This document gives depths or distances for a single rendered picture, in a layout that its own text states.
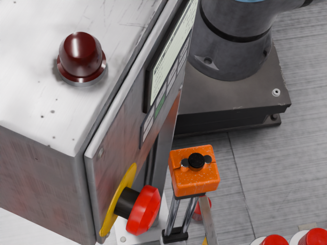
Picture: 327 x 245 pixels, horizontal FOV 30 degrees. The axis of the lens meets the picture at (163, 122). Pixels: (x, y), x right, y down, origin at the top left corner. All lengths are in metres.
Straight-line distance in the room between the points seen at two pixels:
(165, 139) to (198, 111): 0.30
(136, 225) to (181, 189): 0.17
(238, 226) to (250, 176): 0.09
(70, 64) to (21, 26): 0.05
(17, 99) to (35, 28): 0.04
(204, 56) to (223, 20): 0.10
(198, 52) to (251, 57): 0.08
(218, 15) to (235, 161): 0.26
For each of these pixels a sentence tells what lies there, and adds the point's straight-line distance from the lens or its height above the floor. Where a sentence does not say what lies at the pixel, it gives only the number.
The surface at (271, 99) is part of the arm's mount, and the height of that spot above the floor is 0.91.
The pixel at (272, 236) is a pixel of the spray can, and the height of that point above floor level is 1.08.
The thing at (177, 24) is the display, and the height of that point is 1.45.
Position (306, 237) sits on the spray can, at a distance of 0.73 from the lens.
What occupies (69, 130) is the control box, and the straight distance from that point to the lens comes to 0.31.
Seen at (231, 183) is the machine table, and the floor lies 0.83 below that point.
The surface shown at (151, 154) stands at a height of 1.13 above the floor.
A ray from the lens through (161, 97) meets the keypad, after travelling 0.44.
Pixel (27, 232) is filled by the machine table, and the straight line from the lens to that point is 0.98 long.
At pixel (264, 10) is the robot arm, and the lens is 0.86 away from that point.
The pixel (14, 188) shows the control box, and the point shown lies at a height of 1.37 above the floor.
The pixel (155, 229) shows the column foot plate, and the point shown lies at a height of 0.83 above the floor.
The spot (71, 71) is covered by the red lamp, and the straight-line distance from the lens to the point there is 0.32.
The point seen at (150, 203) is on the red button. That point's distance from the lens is 0.44.
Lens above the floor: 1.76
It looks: 64 degrees down
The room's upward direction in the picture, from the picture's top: 8 degrees clockwise
